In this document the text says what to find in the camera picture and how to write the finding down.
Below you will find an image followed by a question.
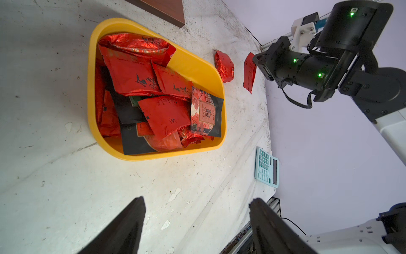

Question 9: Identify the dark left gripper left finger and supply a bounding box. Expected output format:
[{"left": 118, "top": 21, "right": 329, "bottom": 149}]
[{"left": 80, "top": 196, "right": 146, "bottom": 254}]

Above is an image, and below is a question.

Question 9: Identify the crinkled red foil tea bag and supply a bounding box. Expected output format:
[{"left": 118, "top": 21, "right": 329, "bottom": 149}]
[{"left": 215, "top": 50, "right": 234, "bottom": 83}]

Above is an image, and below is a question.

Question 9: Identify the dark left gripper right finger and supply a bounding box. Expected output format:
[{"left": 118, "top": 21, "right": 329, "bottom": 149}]
[{"left": 249, "top": 199, "right": 316, "bottom": 254}]

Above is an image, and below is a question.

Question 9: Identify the red tea bags pile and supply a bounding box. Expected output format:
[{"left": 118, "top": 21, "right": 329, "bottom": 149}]
[{"left": 98, "top": 33, "right": 215, "bottom": 155}]

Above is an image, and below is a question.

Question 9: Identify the black red patterned tea bag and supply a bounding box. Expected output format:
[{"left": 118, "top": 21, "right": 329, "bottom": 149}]
[{"left": 190, "top": 87, "right": 224, "bottom": 138}]

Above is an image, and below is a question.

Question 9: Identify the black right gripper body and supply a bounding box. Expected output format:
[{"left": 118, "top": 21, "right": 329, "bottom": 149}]
[{"left": 253, "top": 36, "right": 356, "bottom": 103}]

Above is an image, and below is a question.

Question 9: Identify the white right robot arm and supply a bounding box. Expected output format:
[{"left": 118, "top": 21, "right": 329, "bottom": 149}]
[{"left": 250, "top": 1, "right": 406, "bottom": 254}]

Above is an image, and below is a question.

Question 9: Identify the light blue calculator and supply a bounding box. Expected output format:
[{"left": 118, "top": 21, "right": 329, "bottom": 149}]
[{"left": 254, "top": 147, "right": 280, "bottom": 188}]

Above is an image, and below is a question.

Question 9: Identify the yellow plastic storage box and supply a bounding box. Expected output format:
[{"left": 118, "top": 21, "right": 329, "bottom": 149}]
[{"left": 87, "top": 18, "right": 227, "bottom": 162}]

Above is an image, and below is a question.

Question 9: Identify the brown wooden tiered stand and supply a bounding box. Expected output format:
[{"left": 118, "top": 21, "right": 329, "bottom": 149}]
[{"left": 126, "top": 0, "right": 185, "bottom": 28}]

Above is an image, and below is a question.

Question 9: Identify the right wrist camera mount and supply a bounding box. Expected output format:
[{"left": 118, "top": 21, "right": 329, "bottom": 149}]
[{"left": 289, "top": 12, "right": 327, "bottom": 52}]

